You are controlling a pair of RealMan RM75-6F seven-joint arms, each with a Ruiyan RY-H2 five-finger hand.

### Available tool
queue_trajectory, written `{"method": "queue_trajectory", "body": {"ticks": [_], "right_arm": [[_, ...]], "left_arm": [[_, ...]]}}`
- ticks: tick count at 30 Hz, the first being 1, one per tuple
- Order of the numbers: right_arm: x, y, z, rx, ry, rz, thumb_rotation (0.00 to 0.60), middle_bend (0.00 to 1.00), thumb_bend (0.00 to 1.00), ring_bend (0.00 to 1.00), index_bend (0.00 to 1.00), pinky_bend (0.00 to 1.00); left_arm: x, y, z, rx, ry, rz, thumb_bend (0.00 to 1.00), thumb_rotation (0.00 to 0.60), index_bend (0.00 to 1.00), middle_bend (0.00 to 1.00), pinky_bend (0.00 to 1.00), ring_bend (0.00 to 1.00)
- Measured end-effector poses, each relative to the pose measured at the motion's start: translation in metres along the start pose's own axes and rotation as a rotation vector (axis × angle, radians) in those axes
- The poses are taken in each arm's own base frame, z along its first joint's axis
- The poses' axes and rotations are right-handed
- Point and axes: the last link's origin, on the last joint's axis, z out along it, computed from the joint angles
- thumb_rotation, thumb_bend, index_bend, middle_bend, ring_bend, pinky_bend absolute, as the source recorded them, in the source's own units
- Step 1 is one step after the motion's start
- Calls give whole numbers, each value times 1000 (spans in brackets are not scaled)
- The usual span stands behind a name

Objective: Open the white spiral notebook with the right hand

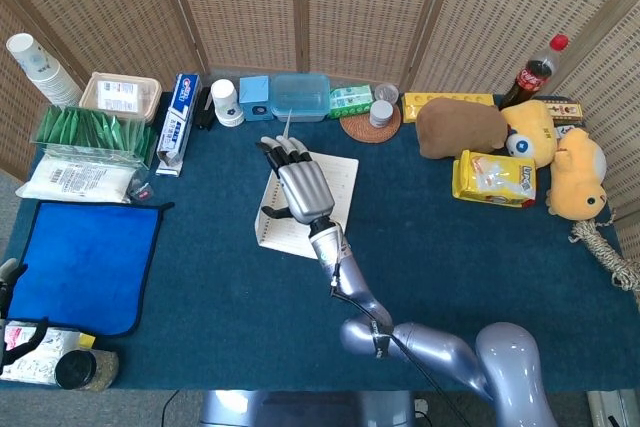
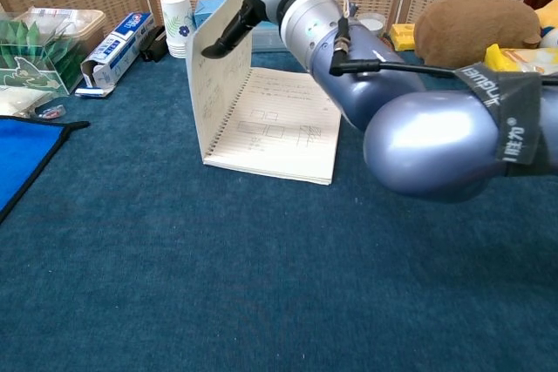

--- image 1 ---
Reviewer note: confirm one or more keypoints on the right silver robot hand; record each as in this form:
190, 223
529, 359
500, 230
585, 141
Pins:
302, 187

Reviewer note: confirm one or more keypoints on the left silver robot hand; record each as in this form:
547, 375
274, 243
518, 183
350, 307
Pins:
7, 297

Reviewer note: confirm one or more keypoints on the white spiral notebook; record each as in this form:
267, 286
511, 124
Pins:
340, 182

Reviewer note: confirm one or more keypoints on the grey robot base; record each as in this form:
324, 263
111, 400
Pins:
305, 409

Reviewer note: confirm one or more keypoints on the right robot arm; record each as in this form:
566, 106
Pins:
430, 347

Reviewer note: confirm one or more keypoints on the white printed packet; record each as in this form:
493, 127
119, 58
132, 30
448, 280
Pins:
35, 364

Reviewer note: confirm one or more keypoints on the round woven coaster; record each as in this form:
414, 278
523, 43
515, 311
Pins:
360, 131

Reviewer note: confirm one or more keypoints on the blue microfibre cloth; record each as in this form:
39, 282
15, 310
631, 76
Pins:
85, 262

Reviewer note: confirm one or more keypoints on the small yellow block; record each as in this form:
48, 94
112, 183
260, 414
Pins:
86, 341

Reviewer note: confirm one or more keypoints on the clear blue plastic container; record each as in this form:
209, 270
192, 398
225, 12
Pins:
310, 94

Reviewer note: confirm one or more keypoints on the green tissue pack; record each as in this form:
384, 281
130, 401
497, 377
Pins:
350, 101

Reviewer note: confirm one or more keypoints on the light blue carton box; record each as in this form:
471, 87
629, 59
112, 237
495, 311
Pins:
254, 97

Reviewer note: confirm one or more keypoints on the glass jar black lid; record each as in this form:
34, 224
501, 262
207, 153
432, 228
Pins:
82, 371

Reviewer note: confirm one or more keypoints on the white jar grey lid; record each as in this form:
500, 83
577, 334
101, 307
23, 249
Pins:
382, 114

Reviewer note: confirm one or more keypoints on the white paper cup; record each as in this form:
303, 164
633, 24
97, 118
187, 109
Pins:
226, 102

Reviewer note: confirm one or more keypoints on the small clear jar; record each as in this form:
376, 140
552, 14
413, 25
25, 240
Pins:
386, 92

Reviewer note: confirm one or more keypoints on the white powder bag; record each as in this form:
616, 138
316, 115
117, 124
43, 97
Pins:
75, 179

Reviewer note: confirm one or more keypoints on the toothpaste box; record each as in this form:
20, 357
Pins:
177, 122

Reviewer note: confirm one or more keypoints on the dark blue table mat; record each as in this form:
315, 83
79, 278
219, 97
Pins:
210, 307

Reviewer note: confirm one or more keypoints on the small black red gadget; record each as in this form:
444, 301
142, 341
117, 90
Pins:
141, 191

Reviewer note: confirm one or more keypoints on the brown plush toy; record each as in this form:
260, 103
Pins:
460, 128

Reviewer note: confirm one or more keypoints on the yellow plastic tray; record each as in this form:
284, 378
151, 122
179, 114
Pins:
450, 98

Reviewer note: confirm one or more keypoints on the bag of green packets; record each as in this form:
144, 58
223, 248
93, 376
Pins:
90, 132

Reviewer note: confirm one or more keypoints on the woven bamboo folding screen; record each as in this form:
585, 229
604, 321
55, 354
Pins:
350, 7

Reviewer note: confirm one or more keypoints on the yellow snack bag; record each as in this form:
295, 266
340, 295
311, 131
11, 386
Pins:
492, 179

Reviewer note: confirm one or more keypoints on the beige lidded food box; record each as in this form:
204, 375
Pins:
120, 96

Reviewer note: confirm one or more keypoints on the stack of paper cups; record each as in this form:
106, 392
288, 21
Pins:
47, 78

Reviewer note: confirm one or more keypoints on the yellow plush with big eye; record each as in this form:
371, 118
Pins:
532, 127

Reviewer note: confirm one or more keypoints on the cola bottle red cap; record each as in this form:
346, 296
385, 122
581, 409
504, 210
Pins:
532, 74

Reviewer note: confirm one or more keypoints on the small white card box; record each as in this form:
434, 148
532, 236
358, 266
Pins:
564, 131

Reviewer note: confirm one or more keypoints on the yellow chick plush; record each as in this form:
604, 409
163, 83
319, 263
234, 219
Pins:
577, 172

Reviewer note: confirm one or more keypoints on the flat box red print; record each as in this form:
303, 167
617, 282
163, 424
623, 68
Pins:
567, 109

